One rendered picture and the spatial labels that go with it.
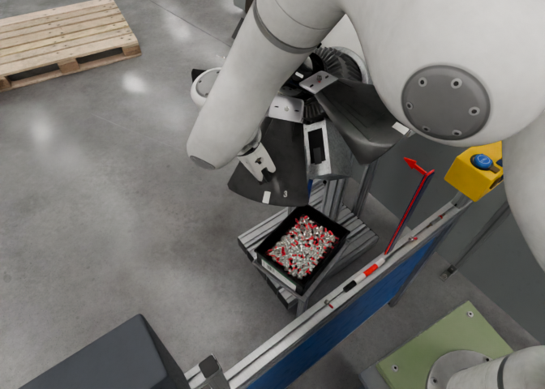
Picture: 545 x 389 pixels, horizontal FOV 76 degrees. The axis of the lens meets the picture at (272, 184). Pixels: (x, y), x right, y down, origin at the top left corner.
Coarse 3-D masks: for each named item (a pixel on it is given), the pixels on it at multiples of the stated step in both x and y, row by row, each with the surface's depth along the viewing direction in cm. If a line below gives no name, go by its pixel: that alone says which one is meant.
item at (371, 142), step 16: (336, 80) 86; (352, 80) 86; (320, 96) 82; (336, 96) 82; (352, 96) 81; (368, 96) 81; (336, 112) 80; (352, 112) 78; (368, 112) 78; (384, 112) 77; (352, 128) 77; (368, 128) 76; (384, 128) 75; (352, 144) 75; (368, 144) 75; (384, 144) 74; (368, 160) 74
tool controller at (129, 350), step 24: (120, 336) 46; (144, 336) 45; (72, 360) 44; (96, 360) 44; (120, 360) 43; (144, 360) 43; (168, 360) 48; (24, 384) 43; (48, 384) 42; (72, 384) 42; (96, 384) 41; (120, 384) 41; (144, 384) 41; (168, 384) 42
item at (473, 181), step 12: (492, 144) 91; (468, 156) 89; (492, 156) 89; (456, 168) 90; (468, 168) 87; (480, 168) 86; (456, 180) 92; (468, 180) 89; (480, 180) 86; (492, 180) 84; (468, 192) 91; (480, 192) 88
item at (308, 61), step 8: (312, 56) 94; (304, 64) 87; (312, 64) 93; (320, 64) 92; (304, 72) 87; (312, 72) 92; (288, 80) 85; (296, 80) 87; (280, 88) 87; (288, 88) 88; (296, 88) 89; (296, 96) 96; (304, 96) 95; (312, 96) 93; (304, 104) 96
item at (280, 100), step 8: (280, 96) 93; (288, 96) 93; (272, 104) 92; (280, 104) 93; (288, 104) 93; (296, 104) 94; (272, 112) 93; (280, 112) 93; (288, 112) 93; (296, 112) 94; (288, 120) 93; (296, 120) 94
